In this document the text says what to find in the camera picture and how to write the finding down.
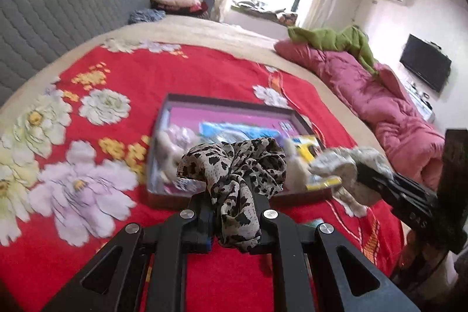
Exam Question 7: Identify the green blanket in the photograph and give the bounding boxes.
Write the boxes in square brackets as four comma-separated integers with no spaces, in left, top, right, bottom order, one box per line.
[288,25,377,75]

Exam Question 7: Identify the pink blue picture book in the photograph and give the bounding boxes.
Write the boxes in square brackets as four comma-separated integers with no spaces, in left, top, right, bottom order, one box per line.
[166,106,305,196]

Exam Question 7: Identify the cream plush duck purple bow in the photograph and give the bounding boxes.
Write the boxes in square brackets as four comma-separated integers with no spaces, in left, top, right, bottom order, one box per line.
[283,139,310,193]

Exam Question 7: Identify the red floral blanket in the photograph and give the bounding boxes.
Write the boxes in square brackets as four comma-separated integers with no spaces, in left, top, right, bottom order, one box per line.
[1,43,403,311]

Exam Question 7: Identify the leopard print scarf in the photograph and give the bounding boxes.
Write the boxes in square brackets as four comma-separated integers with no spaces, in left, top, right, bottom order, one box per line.
[177,138,286,251]

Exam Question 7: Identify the yellow white wet wipes pack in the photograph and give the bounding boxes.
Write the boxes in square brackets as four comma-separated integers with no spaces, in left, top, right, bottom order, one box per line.
[288,135,342,192]

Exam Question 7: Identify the pink crumpled quilt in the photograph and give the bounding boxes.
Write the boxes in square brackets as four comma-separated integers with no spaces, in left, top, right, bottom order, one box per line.
[274,39,445,191]

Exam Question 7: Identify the pink plush toy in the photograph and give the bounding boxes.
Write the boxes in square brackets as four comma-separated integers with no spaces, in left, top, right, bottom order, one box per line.
[155,124,200,183]

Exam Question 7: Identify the black wall television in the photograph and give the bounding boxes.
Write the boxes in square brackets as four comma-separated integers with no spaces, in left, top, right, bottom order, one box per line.
[400,35,451,93]

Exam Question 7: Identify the white floral cloth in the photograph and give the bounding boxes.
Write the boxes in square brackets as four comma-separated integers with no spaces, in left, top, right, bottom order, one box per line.
[309,146,393,218]

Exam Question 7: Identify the blue patterned cloth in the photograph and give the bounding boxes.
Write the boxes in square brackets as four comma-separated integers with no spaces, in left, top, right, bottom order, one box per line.
[128,9,166,25]

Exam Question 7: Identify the dark shallow cardboard box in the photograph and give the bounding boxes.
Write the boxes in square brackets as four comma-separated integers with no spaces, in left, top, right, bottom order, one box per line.
[146,94,340,209]

